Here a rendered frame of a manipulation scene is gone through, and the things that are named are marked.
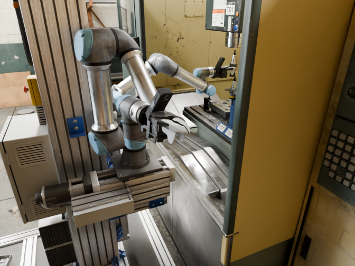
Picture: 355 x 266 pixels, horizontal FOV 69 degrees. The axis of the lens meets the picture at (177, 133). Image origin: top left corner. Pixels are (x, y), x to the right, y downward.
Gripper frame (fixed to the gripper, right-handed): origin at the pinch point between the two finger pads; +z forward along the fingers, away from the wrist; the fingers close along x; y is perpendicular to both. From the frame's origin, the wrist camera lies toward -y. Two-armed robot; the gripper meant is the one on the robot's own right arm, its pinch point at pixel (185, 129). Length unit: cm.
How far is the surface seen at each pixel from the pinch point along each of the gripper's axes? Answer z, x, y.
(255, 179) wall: -4, -48, 31
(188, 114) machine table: -126, -114, 44
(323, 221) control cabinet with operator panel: 16, -82, 53
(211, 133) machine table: -83, -103, 46
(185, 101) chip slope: -176, -153, 46
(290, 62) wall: -2, -49, -19
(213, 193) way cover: -44, -71, 69
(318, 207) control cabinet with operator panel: 12, -82, 47
